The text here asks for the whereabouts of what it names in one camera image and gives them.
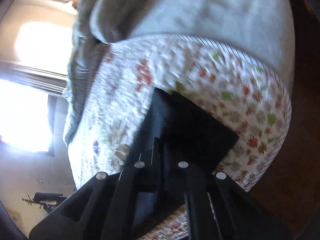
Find black pants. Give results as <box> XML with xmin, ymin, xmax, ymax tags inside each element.
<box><xmin>124</xmin><ymin>88</ymin><xmax>239</xmax><ymax>232</ymax></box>

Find grey crumpled duvet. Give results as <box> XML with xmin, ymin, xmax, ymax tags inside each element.
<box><xmin>63</xmin><ymin>0</ymin><xmax>295</xmax><ymax>144</ymax></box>

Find white floral quilted bedspread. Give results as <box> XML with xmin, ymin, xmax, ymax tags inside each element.
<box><xmin>66</xmin><ymin>35</ymin><xmax>291</xmax><ymax>239</ymax></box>

